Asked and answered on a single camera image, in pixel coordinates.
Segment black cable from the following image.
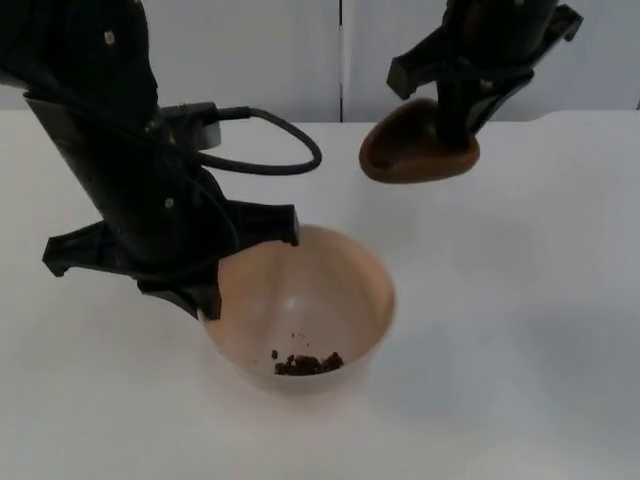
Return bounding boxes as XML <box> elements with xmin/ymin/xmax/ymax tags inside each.
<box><xmin>192</xmin><ymin>105</ymin><xmax>324</xmax><ymax>251</ymax></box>

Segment pale wooden bowl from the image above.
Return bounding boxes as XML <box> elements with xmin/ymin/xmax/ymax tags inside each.
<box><xmin>196</xmin><ymin>224</ymin><xmax>398</xmax><ymax>397</ymax></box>

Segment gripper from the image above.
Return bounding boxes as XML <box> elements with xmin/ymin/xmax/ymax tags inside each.
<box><xmin>41</xmin><ymin>147</ymin><xmax>302</xmax><ymax>322</ymax></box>
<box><xmin>386</xmin><ymin>3</ymin><xmax>585</xmax><ymax>152</ymax></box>

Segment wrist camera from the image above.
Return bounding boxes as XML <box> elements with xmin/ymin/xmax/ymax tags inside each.
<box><xmin>158</xmin><ymin>101</ymin><xmax>224</xmax><ymax>150</ymax></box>

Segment coffee beans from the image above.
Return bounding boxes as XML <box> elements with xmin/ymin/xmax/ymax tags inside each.
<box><xmin>270</xmin><ymin>329</ymin><xmax>347</xmax><ymax>377</ymax></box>

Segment dark brown wooden cup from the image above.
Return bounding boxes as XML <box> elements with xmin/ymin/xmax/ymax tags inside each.
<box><xmin>359</xmin><ymin>97</ymin><xmax>482</xmax><ymax>186</ymax></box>

